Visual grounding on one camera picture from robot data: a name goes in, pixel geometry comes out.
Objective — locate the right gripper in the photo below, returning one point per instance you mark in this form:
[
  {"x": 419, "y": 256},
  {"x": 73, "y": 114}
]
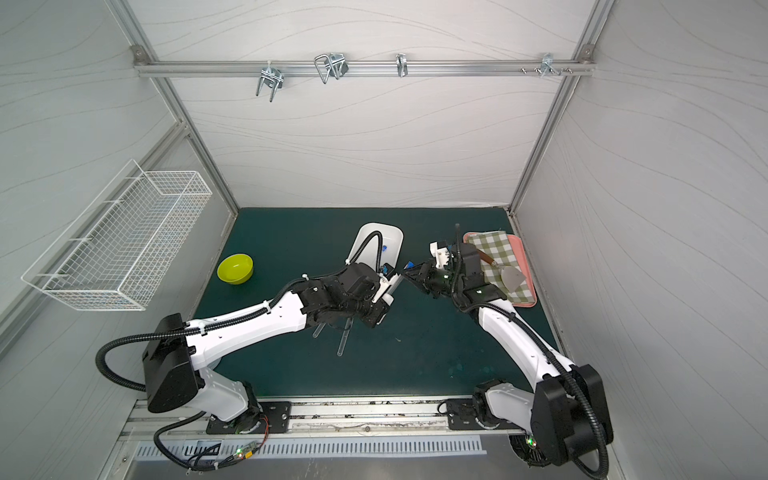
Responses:
[{"x": 425, "y": 281}]

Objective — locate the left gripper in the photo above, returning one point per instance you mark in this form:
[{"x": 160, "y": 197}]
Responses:
[{"x": 372, "y": 309}]

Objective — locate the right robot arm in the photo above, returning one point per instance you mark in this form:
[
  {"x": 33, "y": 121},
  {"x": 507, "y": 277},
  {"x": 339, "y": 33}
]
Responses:
[{"x": 564, "y": 416}]

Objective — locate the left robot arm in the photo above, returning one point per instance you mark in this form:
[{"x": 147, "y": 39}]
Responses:
[{"x": 180, "y": 356}]

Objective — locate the white rectangular tray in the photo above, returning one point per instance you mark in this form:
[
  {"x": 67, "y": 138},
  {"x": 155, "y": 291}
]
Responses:
[{"x": 392, "y": 236}]

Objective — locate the green table mat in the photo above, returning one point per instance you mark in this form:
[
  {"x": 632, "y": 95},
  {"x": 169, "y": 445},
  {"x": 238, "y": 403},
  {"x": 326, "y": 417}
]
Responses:
[{"x": 424, "y": 346}]

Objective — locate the green checkered cloth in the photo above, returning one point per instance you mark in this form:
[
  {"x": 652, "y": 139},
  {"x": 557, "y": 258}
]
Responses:
[{"x": 507, "y": 252}]

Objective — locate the pink tray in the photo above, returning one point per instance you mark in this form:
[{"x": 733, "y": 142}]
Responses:
[{"x": 522, "y": 258}]

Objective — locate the green bowl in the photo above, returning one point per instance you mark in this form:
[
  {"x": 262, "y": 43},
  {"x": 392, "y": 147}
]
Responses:
[{"x": 235, "y": 269}]

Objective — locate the metal hook clamp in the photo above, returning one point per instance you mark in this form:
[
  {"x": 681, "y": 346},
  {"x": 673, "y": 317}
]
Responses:
[
  {"x": 270, "y": 80},
  {"x": 548, "y": 66},
  {"x": 401, "y": 65},
  {"x": 331, "y": 65}
]

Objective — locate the white vent strip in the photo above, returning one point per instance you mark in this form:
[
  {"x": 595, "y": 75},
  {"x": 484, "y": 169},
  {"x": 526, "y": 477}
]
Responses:
[{"x": 326, "y": 447}]

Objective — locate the metal spatula wooden handle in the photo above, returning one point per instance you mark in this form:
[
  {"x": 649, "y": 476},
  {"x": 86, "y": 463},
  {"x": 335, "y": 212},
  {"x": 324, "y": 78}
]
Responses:
[{"x": 511, "y": 277}]

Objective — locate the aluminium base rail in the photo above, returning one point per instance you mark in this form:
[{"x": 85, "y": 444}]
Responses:
[{"x": 319, "y": 417}]

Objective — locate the aluminium top rail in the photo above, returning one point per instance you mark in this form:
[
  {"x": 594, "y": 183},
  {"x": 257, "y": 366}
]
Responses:
[{"x": 357, "y": 68}]

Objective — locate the white wire basket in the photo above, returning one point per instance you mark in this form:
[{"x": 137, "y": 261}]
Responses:
[{"x": 115, "y": 253}]

